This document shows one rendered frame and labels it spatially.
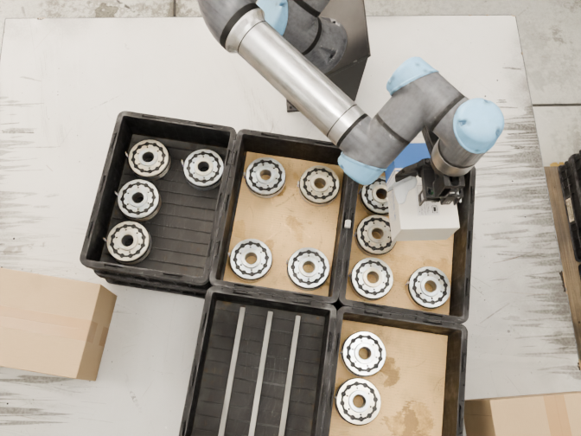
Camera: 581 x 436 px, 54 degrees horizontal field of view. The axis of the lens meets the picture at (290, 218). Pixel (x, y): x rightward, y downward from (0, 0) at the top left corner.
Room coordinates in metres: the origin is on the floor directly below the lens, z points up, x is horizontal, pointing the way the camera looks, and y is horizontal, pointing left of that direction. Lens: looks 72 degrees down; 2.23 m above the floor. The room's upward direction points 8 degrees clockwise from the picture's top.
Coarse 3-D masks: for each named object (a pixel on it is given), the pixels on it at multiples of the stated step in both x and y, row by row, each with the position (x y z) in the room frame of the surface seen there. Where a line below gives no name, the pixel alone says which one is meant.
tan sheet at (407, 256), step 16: (352, 240) 0.41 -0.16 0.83; (416, 240) 0.43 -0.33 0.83; (432, 240) 0.44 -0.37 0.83; (448, 240) 0.45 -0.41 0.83; (352, 256) 0.37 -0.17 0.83; (368, 256) 0.38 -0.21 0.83; (384, 256) 0.38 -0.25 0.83; (400, 256) 0.39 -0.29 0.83; (416, 256) 0.39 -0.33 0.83; (432, 256) 0.40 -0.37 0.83; (448, 256) 0.40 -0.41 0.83; (400, 272) 0.35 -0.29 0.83; (448, 272) 0.36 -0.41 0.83; (400, 288) 0.31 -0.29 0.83; (384, 304) 0.26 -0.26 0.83; (400, 304) 0.27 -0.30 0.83; (448, 304) 0.28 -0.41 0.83
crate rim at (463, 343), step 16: (336, 320) 0.19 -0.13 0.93; (400, 320) 0.21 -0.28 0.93; (416, 320) 0.22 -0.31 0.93; (432, 320) 0.22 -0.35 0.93; (336, 336) 0.16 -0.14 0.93; (464, 336) 0.20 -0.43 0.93; (336, 352) 0.12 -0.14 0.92; (464, 352) 0.16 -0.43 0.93; (336, 368) 0.09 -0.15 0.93; (464, 368) 0.13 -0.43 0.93; (464, 384) 0.09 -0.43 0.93
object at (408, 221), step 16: (416, 144) 0.55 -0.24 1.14; (400, 160) 0.51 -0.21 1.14; (416, 160) 0.51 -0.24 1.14; (416, 176) 0.48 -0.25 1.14; (416, 192) 0.44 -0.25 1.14; (400, 208) 0.40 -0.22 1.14; (416, 208) 0.41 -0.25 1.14; (432, 208) 0.41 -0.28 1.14; (448, 208) 0.42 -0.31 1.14; (400, 224) 0.37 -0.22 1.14; (416, 224) 0.37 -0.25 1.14; (432, 224) 0.38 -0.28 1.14; (448, 224) 0.38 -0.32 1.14; (400, 240) 0.36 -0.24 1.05
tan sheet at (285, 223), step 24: (288, 168) 0.58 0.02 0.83; (336, 168) 0.60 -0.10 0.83; (240, 192) 0.50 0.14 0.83; (288, 192) 0.52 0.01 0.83; (240, 216) 0.43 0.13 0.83; (264, 216) 0.44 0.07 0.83; (288, 216) 0.45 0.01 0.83; (312, 216) 0.46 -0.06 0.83; (336, 216) 0.47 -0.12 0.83; (240, 240) 0.37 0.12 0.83; (264, 240) 0.38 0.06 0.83; (288, 240) 0.39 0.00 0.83; (312, 240) 0.40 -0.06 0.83; (288, 288) 0.27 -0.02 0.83
